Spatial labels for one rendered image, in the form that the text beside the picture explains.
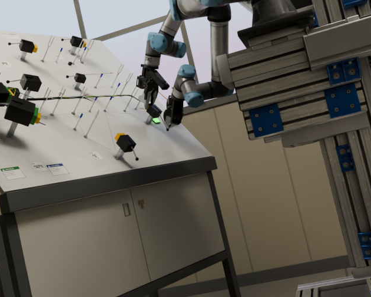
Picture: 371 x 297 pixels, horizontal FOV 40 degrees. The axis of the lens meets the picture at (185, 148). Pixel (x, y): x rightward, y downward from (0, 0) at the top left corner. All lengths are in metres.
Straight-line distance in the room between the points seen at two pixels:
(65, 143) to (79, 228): 0.36
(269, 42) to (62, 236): 0.98
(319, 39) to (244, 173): 2.21
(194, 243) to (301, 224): 1.29
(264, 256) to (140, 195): 1.59
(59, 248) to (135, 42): 2.21
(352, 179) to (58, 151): 1.08
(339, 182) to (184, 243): 0.86
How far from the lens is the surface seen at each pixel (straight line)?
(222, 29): 2.11
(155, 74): 2.46
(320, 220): 3.56
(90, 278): 1.99
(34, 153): 1.99
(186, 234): 2.39
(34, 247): 1.86
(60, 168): 1.97
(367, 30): 1.47
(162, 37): 2.28
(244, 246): 3.62
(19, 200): 1.80
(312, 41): 1.46
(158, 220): 2.26
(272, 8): 1.61
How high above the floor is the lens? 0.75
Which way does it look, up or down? 4 degrees up
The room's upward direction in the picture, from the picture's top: 13 degrees counter-clockwise
